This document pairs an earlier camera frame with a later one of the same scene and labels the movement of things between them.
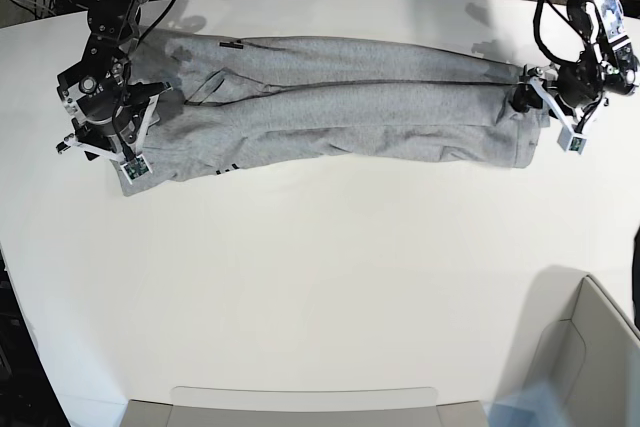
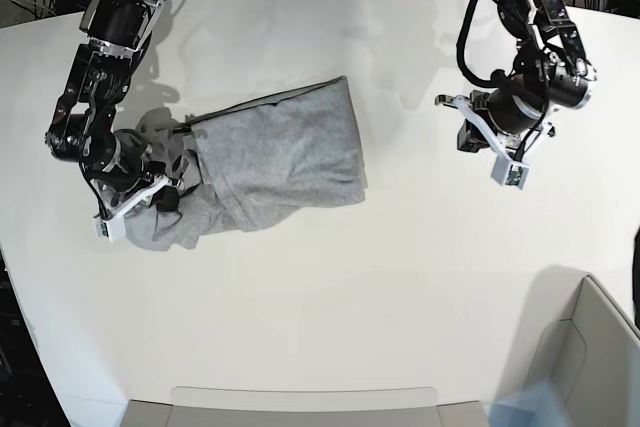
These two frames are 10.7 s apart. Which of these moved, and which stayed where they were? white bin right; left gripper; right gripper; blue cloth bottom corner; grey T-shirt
Moved: right gripper; left gripper; grey T-shirt
Stayed: blue cloth bottom corner; white bin right
